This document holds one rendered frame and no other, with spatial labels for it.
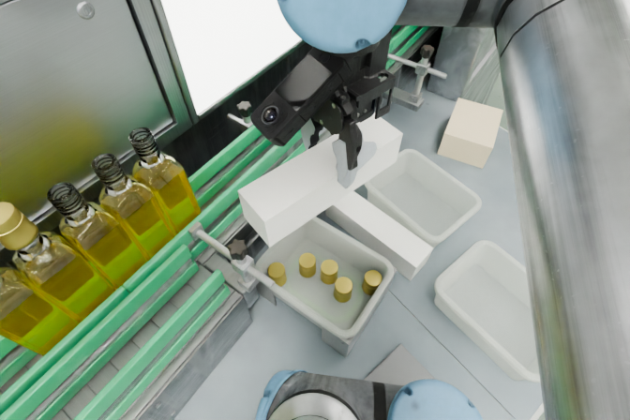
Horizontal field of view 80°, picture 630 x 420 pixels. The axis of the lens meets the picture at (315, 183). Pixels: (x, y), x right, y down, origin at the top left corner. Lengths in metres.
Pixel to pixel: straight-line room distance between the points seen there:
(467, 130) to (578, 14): 0.85
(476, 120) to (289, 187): 0.70
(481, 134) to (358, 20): 0.84
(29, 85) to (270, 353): 0.56
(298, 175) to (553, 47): 0.36
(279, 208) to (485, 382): 0.51
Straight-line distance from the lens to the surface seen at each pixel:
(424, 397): 0.51
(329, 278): 0.76
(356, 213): 0.82
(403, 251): 0.79
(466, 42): 1.15
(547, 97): 0.19
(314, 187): 0.48
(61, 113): 0.64
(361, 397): 0.52
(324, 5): 0.23
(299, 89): 0.40
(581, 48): 0.19
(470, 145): 1.03
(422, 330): 0.80
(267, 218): 0.45
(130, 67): 0.67
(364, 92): 0.42
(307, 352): 0.76
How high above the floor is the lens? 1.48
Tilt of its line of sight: 51 degrees down
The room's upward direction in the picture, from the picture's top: straight up
